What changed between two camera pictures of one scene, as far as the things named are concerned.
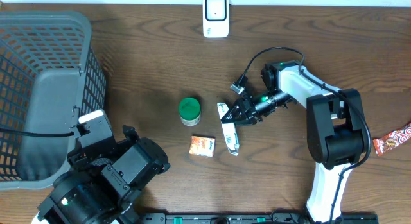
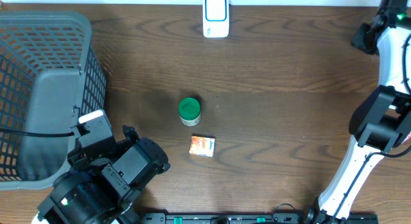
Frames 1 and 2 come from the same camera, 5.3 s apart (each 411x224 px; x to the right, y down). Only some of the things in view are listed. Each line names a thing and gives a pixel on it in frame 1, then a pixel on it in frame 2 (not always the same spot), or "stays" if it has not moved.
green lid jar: x=189 y=110 stays
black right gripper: x=246 y=108 to x=359 y=38
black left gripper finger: x=131 y=133 stays
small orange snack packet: x=202 y=146 stays
